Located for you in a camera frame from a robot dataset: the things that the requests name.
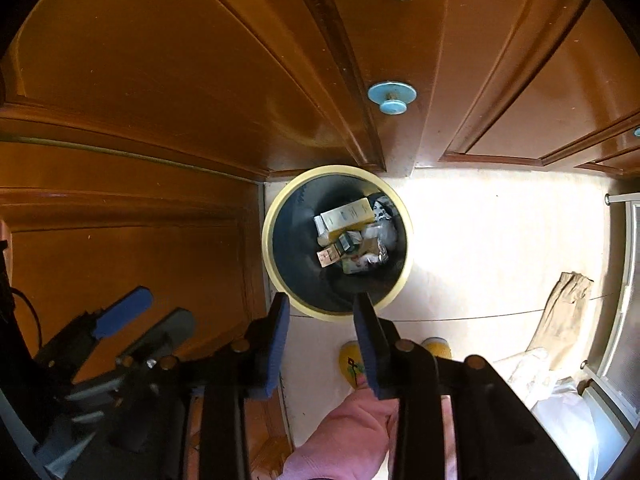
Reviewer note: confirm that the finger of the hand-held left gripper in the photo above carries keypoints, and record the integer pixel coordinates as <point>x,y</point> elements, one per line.
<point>170,330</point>
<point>125,310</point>

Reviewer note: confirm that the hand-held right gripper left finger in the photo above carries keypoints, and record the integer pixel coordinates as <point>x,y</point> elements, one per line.
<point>275,345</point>

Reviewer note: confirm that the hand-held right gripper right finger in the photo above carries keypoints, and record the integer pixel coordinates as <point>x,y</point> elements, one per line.
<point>370,345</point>

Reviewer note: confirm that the black yellow-rimmed trash bin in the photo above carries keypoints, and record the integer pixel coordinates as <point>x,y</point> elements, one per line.
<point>300,260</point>

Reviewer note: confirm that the yellow slipper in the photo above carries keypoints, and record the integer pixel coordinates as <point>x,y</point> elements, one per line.
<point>437,347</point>
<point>350,360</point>

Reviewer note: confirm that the plain wooden corner cabinet door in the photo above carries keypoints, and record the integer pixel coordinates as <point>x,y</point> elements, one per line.
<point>125,240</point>

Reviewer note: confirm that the pile of small packaging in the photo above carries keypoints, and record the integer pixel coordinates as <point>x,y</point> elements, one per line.
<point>370,247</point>

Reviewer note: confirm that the person's pink pants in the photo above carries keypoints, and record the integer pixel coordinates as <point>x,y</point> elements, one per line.
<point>345,440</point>

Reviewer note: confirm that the cream carton box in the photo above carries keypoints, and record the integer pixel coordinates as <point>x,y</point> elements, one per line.
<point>347,215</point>

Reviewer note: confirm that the cream crumpled bag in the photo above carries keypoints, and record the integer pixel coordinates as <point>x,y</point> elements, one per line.
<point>525,377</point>

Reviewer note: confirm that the brown paper bag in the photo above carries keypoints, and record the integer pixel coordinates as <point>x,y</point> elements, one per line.
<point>565,310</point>

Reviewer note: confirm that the white plastic bag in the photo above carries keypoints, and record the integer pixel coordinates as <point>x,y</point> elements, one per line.
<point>565,425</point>

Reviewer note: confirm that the metal framed glass door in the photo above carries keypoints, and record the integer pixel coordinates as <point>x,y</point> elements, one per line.
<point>620,310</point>

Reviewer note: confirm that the wooden cabinet door single knob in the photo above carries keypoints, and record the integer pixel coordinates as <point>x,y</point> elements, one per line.
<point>175,60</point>

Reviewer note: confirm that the wooden cabinet door two knobs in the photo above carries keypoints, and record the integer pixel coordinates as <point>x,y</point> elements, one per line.
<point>615,162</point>

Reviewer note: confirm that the wide wooden cabinet door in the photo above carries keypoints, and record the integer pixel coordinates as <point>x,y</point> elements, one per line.
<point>525,60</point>

